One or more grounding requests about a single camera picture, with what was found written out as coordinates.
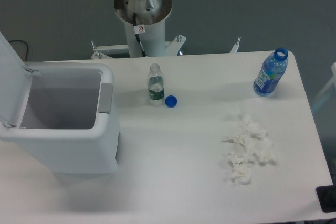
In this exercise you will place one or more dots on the white frame at right edge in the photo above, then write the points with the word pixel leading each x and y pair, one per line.
pixel 325 93

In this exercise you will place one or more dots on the crumpled white tissue middle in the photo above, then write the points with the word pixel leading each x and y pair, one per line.
pixel 237 159

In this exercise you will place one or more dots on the black device at corner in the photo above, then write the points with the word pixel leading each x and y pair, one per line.
pixel 326 197

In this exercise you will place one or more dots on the crumpled white tissue right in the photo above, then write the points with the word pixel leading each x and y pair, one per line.
pixel 264 151

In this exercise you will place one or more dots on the white metal base frame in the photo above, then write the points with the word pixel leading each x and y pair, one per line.
pixel 103 52

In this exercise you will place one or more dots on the crumpled white tissue bottom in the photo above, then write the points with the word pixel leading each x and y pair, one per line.
pixel 241 174

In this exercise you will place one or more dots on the white trash can body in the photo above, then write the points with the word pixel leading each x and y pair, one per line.
pixel 61 126

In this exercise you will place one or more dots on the blue bottle cap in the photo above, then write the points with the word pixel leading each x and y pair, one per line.
pixel 171 101

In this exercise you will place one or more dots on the white trash can lid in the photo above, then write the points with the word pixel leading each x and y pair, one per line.
pixel 16 83

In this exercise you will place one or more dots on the crumpled white tissue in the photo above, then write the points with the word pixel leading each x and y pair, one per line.
pixel 241 174
pixel 237 159
pixel 254 128
pixel 264 151
pixel 243 139

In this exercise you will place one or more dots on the blue drink bottle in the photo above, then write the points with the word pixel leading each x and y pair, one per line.
pixel 272 69

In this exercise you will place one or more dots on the clear small water bottle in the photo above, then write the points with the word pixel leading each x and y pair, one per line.
pixel 155 84

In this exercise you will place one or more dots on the crumpled white tissue left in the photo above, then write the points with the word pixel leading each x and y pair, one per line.
pixel 243 139

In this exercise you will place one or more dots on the crumpled white tissue upper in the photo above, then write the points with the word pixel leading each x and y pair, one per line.
pixel 254 128

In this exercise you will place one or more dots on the grey trash can push button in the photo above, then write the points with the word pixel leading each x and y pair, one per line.
pixel 105 98

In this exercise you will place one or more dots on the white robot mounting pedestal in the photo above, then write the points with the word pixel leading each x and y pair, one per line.
pixel 147 38

